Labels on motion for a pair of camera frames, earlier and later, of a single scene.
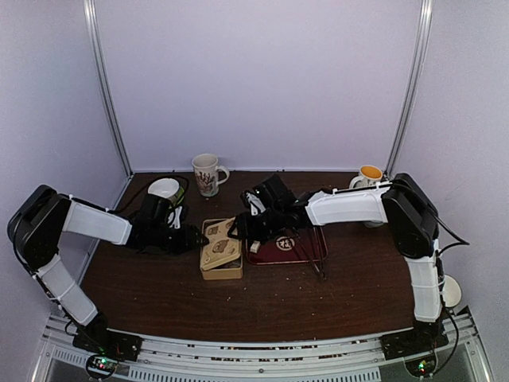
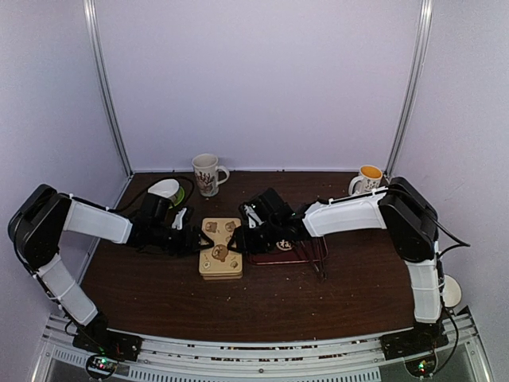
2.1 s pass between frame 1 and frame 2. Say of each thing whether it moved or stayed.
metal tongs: stayed
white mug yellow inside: stayed
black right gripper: moved
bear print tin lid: moved
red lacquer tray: stayed
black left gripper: stayed
